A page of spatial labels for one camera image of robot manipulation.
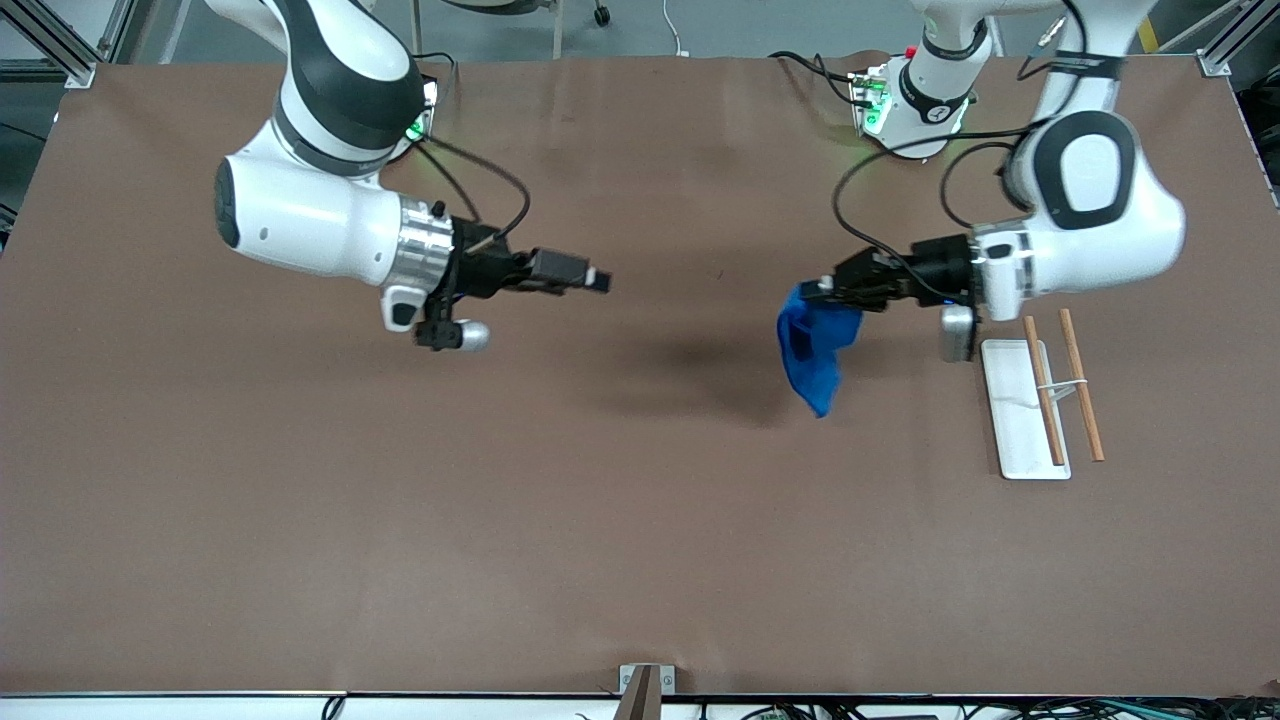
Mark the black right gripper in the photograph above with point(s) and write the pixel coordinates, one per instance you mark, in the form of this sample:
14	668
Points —
482	270

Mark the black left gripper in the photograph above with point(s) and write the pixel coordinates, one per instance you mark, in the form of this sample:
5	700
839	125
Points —
935	268

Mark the blue towel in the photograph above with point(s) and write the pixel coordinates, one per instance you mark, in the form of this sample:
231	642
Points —
815	350

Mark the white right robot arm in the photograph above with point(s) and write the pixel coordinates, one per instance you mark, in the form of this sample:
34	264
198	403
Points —
300	220

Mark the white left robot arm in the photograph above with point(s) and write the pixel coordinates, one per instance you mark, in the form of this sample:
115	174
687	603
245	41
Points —
1090	230

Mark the white rectangular plate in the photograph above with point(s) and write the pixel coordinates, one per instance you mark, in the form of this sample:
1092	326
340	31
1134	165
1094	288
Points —
1025	430

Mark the metal bracket with brown post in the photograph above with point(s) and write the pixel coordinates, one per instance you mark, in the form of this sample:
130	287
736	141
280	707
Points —
642	690

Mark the aluminium frame corner post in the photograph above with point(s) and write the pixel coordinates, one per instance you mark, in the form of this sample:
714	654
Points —
1225	45
60	50

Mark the white table edge rail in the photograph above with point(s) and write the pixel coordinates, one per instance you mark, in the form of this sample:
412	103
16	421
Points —
200	706

